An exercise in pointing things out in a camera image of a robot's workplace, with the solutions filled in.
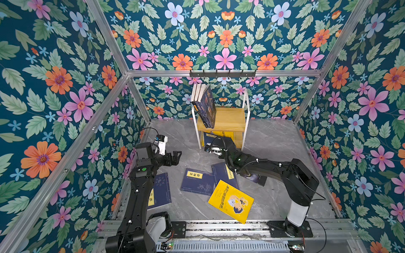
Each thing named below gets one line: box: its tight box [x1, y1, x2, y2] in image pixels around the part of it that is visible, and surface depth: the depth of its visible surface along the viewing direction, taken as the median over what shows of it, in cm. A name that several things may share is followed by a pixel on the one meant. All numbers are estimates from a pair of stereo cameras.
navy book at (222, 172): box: [210, 162, 239, 188], surface depth 90 cm
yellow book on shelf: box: [203, 130, 235, 140], surface depth 107 cm
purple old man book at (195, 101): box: [191, 83, 209, 129], surface depth 79 cm
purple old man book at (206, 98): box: [197, 83, 217, 129], surface depth 82 cm
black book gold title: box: [190, 83, 199, 112], surface depth 78 cm
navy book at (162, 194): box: [147, 172, 172, 210], surface depth 86 cm
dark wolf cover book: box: [245, 173, 268, 187], surface depth 90 cm
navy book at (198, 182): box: [180, 168, 216, 197], surface depth 90 cm
